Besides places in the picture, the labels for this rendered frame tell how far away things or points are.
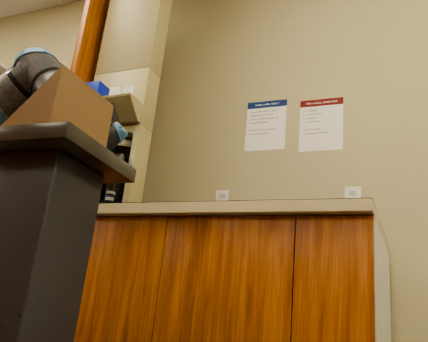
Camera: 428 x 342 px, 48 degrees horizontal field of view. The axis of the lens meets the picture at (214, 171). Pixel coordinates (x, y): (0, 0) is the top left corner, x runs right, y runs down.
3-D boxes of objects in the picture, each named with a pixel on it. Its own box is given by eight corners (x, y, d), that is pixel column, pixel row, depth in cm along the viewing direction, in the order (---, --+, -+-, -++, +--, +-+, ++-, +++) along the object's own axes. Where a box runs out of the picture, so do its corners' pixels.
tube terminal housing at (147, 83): (96, 235, 240) (121, 98, 266) (153, 236, 228) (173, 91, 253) (64, 222, 219) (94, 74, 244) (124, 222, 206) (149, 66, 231)
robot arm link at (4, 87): (8, 72, 133) (21, 56, 182) (-35, 107, 132) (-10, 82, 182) (40, 105, 138) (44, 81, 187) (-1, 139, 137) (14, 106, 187)
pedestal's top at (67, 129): (65, 136, 107) (68, 120, 109) (-44, 143, 118) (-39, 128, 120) (134, 182, 135) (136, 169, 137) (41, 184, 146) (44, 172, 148)
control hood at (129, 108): (83, 128, 234) (87, 110, 238) (140, 123, 222) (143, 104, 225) (68, 118, 224) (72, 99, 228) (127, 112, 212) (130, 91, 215)
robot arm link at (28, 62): (54, 58, 133) (34, 34, 140) (16, 89, 132) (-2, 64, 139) (78, 83, 143) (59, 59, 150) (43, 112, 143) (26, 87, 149)
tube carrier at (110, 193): (107, 210, 228) (115, 167, 236) (127, 210, 224) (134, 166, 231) (94, 203, 219) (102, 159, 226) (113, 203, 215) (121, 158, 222)
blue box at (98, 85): (91, 108, 236) (94, 92, 239) (109, 106, 232) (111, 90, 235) (79, 99, 227) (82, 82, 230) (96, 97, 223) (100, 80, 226)
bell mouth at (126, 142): (117, 159, 244) (119, 149, 246) (148, 157, 237) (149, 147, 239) (97, 146, 229) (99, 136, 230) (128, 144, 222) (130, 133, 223)
